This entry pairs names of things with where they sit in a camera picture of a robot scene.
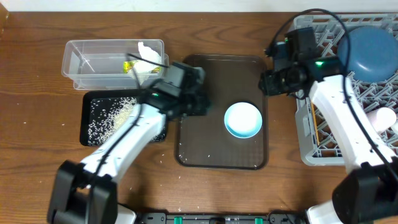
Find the white napkin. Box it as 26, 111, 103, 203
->
127, 42, 162, 86

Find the grey dishwasher rack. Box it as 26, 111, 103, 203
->
289, 13, 397, 166

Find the pink cup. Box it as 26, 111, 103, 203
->
366, 107, 397, 134

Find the wooden chopstick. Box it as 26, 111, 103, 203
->
310, 103, 320, 146

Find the spilled rice pile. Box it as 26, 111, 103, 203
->
86, 96, 167, 146

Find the dark blue plate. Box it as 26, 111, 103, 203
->
337, 26, 397, 83

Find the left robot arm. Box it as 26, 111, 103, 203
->
47, 62, 210, 224

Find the black tray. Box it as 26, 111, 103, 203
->
79, 89, 169, 147

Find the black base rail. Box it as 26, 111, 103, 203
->
134, 212, 308, 224

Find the brown serving tray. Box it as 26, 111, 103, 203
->
175, 54, 269, 170

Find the yellow green snack wrapper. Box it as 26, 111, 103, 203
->
123, 60, 161, 74

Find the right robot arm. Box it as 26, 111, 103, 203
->
259, 57, 397, 223

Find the light blue rice bowl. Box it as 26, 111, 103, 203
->
224, 102, 262, 139

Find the clear plastic bin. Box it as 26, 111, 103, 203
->
62, 39, 169, 91

